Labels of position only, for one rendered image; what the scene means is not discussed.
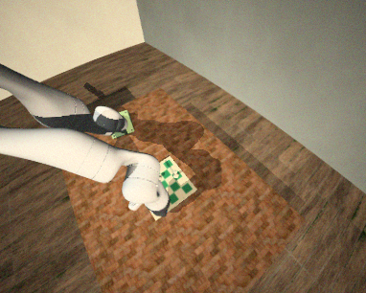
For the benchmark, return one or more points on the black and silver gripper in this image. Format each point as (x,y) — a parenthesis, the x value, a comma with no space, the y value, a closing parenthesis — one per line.
(160,210)

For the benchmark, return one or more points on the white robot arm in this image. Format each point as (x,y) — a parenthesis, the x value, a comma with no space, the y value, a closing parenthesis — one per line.
(74,150)

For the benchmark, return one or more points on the green and cream chessboard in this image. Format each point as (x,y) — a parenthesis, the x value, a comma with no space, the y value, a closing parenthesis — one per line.
(178,188)

